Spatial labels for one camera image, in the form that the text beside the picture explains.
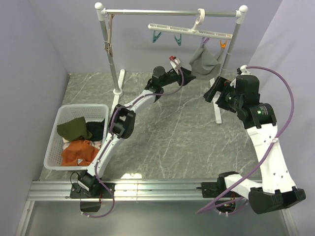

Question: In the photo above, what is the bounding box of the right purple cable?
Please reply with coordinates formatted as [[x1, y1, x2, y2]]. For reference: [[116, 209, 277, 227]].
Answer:
[[195, 65, 295, 215]]

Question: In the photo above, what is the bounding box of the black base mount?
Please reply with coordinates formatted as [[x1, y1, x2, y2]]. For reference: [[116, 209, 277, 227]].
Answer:
[[69, 171, 115, 217], [196, 182, 241, 214]]

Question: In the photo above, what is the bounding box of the white clothes drying rack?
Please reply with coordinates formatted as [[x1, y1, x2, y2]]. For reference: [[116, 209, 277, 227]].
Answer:
[[94, 1, 249, 124]]

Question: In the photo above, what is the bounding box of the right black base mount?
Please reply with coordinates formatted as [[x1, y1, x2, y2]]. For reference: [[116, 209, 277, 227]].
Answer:
[[196, 182, 241, 214]]

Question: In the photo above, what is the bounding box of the orange garment in basket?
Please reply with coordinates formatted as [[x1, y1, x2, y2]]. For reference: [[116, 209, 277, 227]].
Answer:
[[61, 143, 99, 166]]

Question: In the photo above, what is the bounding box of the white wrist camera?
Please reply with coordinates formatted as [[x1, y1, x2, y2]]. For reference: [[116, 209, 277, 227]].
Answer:
[[237, 65, 251, 75], [169, 56, 182, 70]]

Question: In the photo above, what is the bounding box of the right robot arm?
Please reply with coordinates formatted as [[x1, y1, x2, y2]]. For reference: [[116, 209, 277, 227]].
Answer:
[[199, 75, 306, 214]]

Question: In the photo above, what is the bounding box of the white pink garment in basket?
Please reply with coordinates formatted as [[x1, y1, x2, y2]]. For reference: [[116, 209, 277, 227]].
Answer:
[[62, 138, 102, 150]]

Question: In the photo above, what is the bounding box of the wooden clip hanger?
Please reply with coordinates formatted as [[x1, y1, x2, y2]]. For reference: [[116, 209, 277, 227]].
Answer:
[[104, 14, 115, 57]]

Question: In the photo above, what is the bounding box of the white plastic clip hanger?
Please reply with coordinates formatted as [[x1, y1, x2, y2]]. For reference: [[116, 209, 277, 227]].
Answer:
[[148, 8, 233, 40]]

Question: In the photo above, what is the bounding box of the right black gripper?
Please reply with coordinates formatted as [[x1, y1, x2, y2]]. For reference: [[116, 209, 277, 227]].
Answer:
[[203, 76, 243, 113]]

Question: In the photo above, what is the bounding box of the white plastic laundry basket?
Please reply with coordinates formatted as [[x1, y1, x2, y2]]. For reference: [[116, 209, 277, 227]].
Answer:
[[44, 104, 109, 171]]

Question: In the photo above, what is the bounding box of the purple clothes peg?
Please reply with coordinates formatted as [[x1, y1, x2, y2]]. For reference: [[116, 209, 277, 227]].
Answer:
[[200, 37, 209, 48]]

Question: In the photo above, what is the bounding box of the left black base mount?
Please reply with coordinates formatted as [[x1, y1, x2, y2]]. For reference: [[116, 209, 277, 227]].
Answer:
[[69, 171, 115, 217]]

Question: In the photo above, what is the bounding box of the teal clothes peg left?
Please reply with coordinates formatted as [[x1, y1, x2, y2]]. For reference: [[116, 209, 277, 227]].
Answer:
[[152, 30, 162, 43]]

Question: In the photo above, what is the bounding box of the teal clothes peg right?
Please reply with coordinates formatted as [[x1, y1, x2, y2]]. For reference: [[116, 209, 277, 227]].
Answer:
[[174, 34, 182, 46]]

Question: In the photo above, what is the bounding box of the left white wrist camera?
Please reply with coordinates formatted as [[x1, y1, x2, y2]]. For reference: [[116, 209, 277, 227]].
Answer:
[[169, 56, 182, 70]]

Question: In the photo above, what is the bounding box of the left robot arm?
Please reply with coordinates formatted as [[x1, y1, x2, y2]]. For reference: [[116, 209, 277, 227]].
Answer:
[[77, 66, 196, 198]]

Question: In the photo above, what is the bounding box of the black underwear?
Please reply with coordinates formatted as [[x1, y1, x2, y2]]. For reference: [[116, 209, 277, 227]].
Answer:
[[86, 120, 105, 142]]

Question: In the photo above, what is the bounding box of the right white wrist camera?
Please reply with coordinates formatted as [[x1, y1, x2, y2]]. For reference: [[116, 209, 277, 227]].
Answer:
[[237, 65, 251, 75]]

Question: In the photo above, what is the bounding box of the grey underwear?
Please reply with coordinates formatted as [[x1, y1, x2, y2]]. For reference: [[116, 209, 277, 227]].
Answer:
[[189, 44, 224, 80]]

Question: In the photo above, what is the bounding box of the aluminium mounting rail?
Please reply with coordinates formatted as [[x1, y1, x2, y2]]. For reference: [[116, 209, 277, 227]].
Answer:
[[27, 179, 216, 201]]

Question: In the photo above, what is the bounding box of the olive green underwear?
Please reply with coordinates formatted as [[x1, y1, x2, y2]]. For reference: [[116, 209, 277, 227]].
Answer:
[[57, 117, 93, 142]]

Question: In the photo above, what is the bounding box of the teal clothes peg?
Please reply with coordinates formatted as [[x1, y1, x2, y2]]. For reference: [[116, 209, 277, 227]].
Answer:
[[152, 30, 162, 43], [174, 34, 182, 46]]

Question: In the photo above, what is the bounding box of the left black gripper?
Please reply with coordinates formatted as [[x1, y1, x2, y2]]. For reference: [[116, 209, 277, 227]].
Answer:
[[160, 67, 196, 88]]

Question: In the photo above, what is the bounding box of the orange clothes peg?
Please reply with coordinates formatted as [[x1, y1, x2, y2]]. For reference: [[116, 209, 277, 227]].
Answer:
[[220, 40, 227, 49]]

